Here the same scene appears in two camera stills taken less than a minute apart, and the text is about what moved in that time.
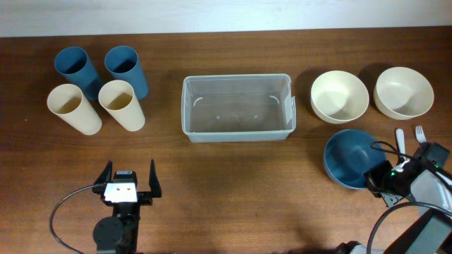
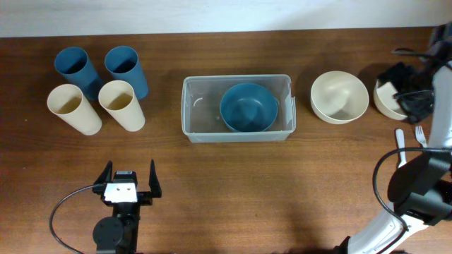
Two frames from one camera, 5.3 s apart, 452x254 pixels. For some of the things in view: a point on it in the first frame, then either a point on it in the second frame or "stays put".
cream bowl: [339, 97] stays put
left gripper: [145, 197] stays put
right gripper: [371, 177] -> [416, 110]
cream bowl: [348, 154] -> [248, 107]
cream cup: [117, 97] stays put
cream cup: [67, 101] stays put
